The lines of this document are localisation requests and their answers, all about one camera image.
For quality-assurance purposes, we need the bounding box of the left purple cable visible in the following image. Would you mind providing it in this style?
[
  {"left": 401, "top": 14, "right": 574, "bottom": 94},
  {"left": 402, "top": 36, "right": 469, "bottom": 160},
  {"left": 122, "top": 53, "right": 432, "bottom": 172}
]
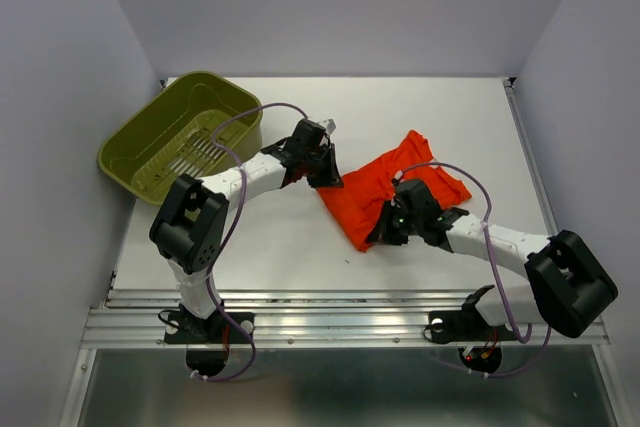
[{"left": 188, "top": 102, "right": 309, "bottom": 382}]

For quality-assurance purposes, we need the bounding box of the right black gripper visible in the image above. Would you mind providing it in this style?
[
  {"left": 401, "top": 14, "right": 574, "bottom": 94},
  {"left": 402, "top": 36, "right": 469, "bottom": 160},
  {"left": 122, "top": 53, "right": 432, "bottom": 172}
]
[{"left": 364, "top": 199, "right": 421, "bottom": 245}]

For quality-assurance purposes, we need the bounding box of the aluminium mounting rail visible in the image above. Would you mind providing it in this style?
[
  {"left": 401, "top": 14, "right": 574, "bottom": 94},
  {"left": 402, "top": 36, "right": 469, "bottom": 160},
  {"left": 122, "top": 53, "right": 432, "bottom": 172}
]
[{"left": 82, "top": 289, "right": 609, "bottom": 348}]

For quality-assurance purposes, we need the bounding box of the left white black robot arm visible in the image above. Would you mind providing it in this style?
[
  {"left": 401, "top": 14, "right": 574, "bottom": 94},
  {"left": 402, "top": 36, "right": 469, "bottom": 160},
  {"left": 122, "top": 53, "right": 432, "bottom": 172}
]
[{"left": 149, "top": 118, "right": 343, "bottom": 342}]

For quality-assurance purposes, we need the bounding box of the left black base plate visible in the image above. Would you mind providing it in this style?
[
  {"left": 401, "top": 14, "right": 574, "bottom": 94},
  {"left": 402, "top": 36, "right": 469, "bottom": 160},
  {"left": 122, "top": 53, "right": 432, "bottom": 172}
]
[{"left": 157, "top": 309, "right": 249, "bottom": 345}]

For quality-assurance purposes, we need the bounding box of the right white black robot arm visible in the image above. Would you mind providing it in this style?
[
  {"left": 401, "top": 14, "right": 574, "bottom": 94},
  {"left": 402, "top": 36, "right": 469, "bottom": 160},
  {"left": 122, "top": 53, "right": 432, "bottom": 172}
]
[{"left": 366, "top": 179, "right": 618, "bottom": 338}]

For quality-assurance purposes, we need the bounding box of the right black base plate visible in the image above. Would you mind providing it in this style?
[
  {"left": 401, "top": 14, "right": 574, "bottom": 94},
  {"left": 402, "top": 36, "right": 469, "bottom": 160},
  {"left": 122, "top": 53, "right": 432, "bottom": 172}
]
[{"left": 422, "top": 310, "right": 516, "bottom": 345}]

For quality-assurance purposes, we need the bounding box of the olive green plastic basket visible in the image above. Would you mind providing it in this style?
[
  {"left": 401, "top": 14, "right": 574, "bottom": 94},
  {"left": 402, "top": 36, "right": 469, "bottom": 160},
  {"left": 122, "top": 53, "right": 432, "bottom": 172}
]
[{"left": 97, "top": 71, "right": 262, "bottom": 205}]

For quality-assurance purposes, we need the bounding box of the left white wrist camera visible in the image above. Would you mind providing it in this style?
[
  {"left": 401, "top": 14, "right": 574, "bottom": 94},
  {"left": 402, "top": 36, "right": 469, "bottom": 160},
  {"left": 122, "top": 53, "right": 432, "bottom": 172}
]
[{"left": 318, "top": 119, "right": 336, "bottom": 135}]

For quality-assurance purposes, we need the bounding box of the orange t shirt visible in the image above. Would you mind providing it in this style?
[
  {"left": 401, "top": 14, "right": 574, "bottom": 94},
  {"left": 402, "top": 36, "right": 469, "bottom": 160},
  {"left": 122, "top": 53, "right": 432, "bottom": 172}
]
[{"left": 317, "top": 130, "right": 472, "bottom": 252}]

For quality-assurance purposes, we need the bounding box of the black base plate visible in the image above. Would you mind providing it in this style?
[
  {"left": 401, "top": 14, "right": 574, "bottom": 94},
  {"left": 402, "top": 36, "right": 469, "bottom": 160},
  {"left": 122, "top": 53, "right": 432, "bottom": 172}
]
[
  {"left": 157, "top": 309, "right": 249, "bottom": 345},
  {"left": 422, "top": 310, "right": 516, "bottom": 345}
]

